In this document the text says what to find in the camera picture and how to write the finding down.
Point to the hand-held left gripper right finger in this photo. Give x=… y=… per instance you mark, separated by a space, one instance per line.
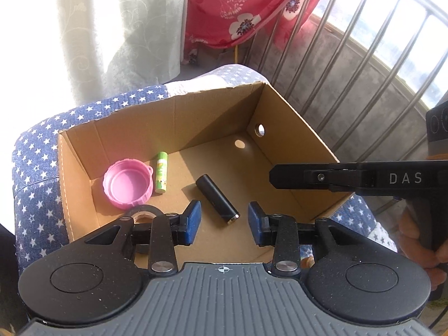
x=255 y=222

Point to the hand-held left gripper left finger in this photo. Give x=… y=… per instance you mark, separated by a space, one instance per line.
x=191 y=222

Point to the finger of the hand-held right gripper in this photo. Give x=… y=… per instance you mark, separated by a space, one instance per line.
x=294 y=175

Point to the brown cardboard box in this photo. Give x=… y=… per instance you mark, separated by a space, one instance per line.
x=210 y=157

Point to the person's right hand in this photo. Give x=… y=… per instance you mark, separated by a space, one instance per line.
x=410 y=238

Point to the black cylindrical tube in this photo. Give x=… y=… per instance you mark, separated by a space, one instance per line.
x=213 y=194

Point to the black tape roll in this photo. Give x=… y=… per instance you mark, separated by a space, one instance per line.
x=147 y=209

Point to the pink plastic lid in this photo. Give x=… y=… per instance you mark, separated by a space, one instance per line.
x=127 y=182

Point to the metal railing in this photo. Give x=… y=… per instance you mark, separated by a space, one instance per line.
x=353 y=53

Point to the blue star-print blanket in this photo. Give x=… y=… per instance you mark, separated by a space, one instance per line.
x=38 y=168

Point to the red floral cloth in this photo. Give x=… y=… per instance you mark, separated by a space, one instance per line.
x=238 y=0

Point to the white patterned curtain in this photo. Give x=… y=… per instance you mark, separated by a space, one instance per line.
x=105 y=24

